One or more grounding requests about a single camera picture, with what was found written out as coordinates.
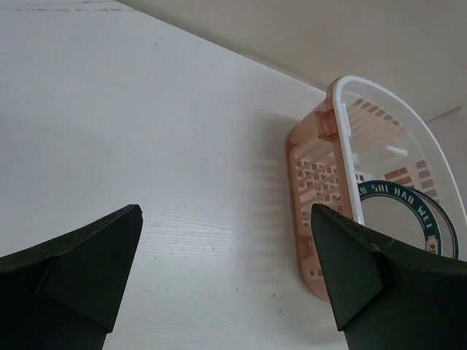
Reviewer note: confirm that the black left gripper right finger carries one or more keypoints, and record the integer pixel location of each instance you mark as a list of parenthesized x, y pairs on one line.
[(386, 294)]

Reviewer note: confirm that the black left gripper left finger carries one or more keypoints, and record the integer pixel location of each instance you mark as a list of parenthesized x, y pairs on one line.
[(65, 293)]

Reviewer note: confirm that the green rimmed white plate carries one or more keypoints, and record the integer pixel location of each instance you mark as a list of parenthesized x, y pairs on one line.
[(398, 212)]

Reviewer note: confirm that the red lettered white plate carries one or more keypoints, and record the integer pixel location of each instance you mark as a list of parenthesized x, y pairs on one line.
[(448, 242)]

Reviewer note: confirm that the white pink dish rack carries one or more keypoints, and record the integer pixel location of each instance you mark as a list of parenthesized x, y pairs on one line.
[(361, 132)]

